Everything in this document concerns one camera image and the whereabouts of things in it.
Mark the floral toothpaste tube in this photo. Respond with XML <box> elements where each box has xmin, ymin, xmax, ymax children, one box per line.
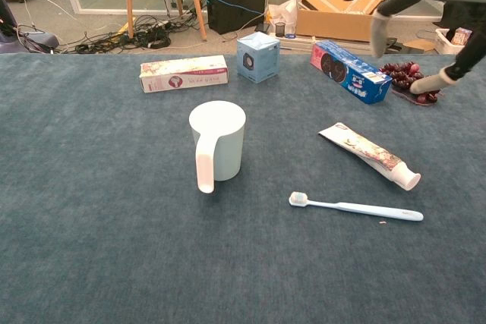
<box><xmin>317</xmin><ymin>121</ymin><xmax>422</xmax><ymax>192</ymax></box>

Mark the light blue toothbrush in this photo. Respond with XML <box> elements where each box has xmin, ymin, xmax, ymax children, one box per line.
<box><xmin>288</xmin><ymin>190</ymin><xmax>424</xmax><ymax>222</ymax></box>

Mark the light blue cup with handle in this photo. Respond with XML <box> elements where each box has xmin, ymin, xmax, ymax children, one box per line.
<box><xmin>188</xmin><ymin>100</ymin><xmax>248</xmax><ymax>194</ymax></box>

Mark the open brown cardboard box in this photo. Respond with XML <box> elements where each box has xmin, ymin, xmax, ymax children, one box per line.
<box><xmin>295</xmin><ymin>0</ymin><xmax>389</xmax><ymax>44</ymax></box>

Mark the blue rectangular package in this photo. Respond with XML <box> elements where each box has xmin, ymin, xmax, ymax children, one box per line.
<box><xmin>310</xmin><ymin>39</ymin><xmax>393</xmax><ymax>105</ymax></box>

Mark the light blue cube box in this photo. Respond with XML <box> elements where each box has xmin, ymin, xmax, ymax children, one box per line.
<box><xmin>236</xmin><ymin>32</ymin><xmax>282</xmax><ymax>84</ymax></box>

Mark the floral rectangular box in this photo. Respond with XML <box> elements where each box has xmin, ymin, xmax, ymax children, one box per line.
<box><xmin>139</xmin><ymin>54</ymin><xmax>229</xmax><ymax>94</ymax></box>

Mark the black cloth cover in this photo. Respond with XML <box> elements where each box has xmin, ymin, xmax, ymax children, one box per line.
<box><xmin>442</xmin><ymin>0</ymin><xmax>486</xmax><ymax>33</ymax></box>

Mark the small colourful carton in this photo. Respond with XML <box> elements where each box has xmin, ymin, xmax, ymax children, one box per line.
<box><xmin>451</xmin><ymin>27</ymin><xmax>474</xmax><ymax>46</ymax></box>

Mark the white plastic basket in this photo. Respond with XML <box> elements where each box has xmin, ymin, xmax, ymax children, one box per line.
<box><xmin>434</xmin><ymin>27</ymin><xmax>486</xmax><ymax>55</ymax></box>

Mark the flat cardboard piece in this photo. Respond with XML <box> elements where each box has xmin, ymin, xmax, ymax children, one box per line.
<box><xmin>404</xmin><ymin>39</ymin><xmax>436</xmax><ymax>54</ymax></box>

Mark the red grape bunch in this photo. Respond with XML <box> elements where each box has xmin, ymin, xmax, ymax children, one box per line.
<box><xmin>379</xmin><ymin>61</ymin><xmax>442</xmax><ymax>107</ymax></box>

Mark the white plastic bag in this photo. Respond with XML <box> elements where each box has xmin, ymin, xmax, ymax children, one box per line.
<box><xmin>267</xmin><ymin>0</ymin><xmax>299</xmax><ymax>35</ymax></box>

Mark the black computer tower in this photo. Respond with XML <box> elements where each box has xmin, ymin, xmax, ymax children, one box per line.
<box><xmin>204</xmin><ymin>0</ymin><xmax>267</xmax><ymax>36</ymax></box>

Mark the blue table mat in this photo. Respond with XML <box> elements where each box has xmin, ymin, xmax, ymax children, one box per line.
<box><xmin>0</xmin><ymin>52</ymin><xmax>486</xmax><ymax>324</ymax></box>

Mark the dark blue machine base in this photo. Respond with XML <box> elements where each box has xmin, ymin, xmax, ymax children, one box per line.
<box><xmin>0</xmin><ymin>0</ymin><xmax>61</xmax><ymax>55</ymax></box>

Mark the blue network cable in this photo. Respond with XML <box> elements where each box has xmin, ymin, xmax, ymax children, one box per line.
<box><xmin>207</xmin><ymin>0</ymin><xmax>267</xmax><ymax>25</ymax></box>

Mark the black floor cable tangle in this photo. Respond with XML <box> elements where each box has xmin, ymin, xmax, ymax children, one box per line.
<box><xmin>60</xmin><ymin>14</ymin><xmax>208</xmax><ymax>55</ymax></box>

